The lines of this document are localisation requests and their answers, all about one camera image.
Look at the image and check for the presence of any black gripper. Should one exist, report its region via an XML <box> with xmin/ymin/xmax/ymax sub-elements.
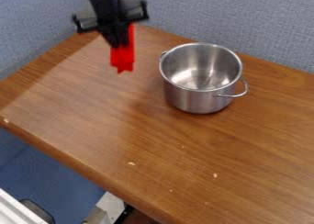
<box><xmin>72</xmin><ymin>0</ymin><xmax>148</xmax><ymax>48</ymax></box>

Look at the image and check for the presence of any red plastic block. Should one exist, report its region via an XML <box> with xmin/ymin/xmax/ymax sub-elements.
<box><xmin>111</xmin><ymin>24</ymin><xmax>135</xmax><ymax>73</ymax></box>

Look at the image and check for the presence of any white table leg bracket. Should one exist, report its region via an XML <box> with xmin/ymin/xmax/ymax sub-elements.
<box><xmin>82</xmin><ymin>192</ymin><xmax>125</xmax><ymax>224</ymax></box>

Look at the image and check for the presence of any metal pot with handles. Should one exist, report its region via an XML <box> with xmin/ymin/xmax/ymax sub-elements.
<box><xmin>157</xmin><ymin>42</ymin><xmax>248</xmax><ymax>114</ymax></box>

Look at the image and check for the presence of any white ribbed box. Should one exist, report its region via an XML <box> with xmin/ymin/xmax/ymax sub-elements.
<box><xmin>0</xmin><ymin>189</ymin><xmax>48</xmax><ymax>224</ymax></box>

